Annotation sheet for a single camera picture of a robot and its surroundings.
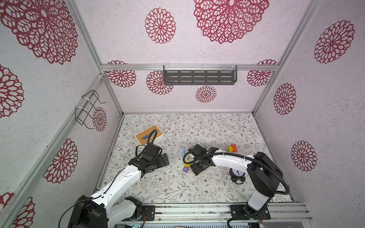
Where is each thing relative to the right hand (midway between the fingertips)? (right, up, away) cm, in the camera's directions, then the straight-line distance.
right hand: (196, 166), depth 89 cm
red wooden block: (+27, +10, +9) cm, 30 cm away
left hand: (-21, +3, -5) cm, 22 cm away
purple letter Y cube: (-7, -2, -1) cm, 7 cm away
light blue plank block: (-8, +8, +6) cm, 13 cm away
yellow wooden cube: (-6, +1, -1) cm, 6 cm away
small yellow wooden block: (+24, +9, +9) cm, 27 cm away
